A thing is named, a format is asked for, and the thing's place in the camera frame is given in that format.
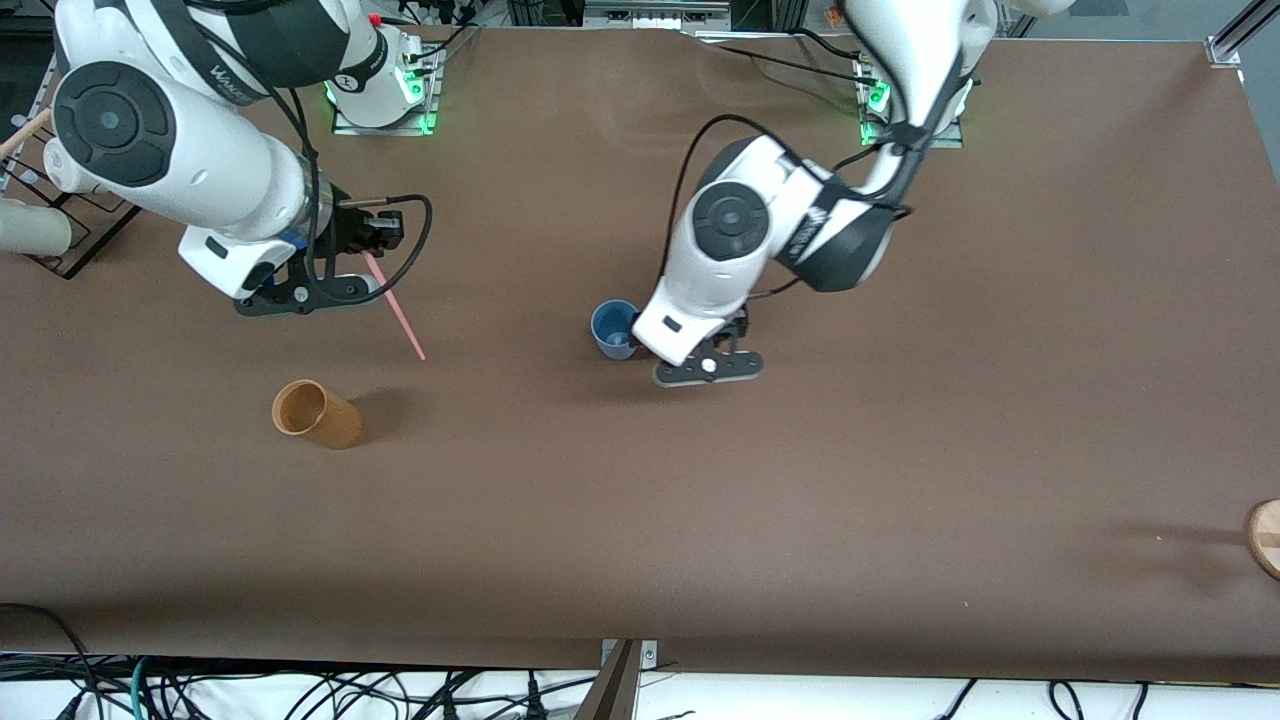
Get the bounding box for blue plastic cup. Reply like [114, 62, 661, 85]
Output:
[590, 299, 643, 362]

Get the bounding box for cream cylindrical cup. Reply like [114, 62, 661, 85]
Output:
[0, 198, 74, 258]

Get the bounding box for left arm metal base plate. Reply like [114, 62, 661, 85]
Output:
[857, 50, 967, 150]

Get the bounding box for black cable on table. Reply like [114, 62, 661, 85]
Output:
[690, 30, 873, 87]

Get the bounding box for round wooden disc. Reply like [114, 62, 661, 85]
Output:
[1245, 498, 1280, 582]

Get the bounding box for aluminium frame profile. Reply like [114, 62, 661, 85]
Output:
[1205, 0, 1280, 70]

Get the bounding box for pink straw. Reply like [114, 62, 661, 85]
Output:
[362, 250, 428, 362]

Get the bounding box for black wire rack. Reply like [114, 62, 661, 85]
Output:
[0, 55, 144, 282]

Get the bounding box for grey metal device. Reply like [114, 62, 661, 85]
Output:
[583, 0, 732, 31]

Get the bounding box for dark angled bar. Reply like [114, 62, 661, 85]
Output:
[572, 640, 641, 720]

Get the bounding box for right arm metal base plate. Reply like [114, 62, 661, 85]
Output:
[329, 45, 442, 137]

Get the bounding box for light wooden stick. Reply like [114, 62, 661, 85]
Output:
[0, 107, 54, 162]

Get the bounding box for brown paper cup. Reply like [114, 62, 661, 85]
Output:
[271, 379, 365, 451]

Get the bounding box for black base connector cables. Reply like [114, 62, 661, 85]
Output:
[384, 4, 482, 67]

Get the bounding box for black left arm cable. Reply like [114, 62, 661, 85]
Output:
[661, 60, 966, 302]

